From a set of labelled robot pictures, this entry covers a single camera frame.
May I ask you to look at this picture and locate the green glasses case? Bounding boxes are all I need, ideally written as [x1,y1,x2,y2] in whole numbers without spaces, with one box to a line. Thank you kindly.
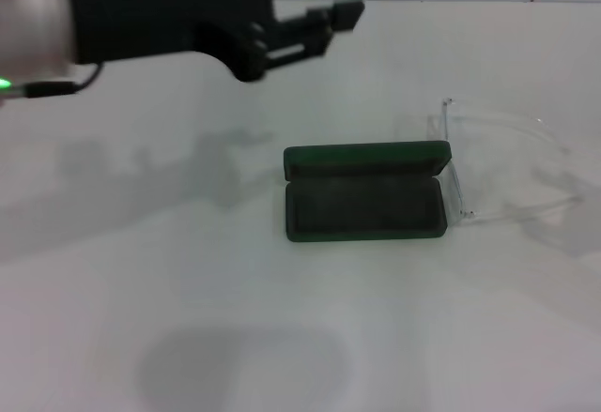
[283,140,453,243]

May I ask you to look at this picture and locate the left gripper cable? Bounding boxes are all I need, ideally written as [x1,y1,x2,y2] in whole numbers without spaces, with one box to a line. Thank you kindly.
[8,62,102,99]

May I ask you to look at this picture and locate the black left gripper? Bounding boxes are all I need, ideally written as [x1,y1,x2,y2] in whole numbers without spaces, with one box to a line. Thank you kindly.
[68,0,331,84]

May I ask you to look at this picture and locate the clear white glasses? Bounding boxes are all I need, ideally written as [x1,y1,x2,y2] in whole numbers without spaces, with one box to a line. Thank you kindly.
[424,96,586,226]

